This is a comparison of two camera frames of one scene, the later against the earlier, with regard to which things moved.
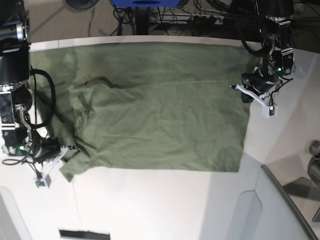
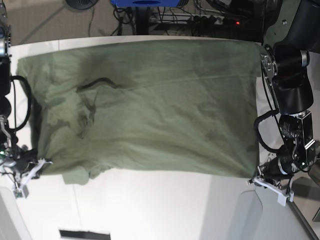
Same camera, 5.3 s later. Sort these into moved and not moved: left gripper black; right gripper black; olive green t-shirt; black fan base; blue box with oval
Moved: right gripper black; olive green t-shirt; left gripper black
Not moved: black fan base; blue box with oval
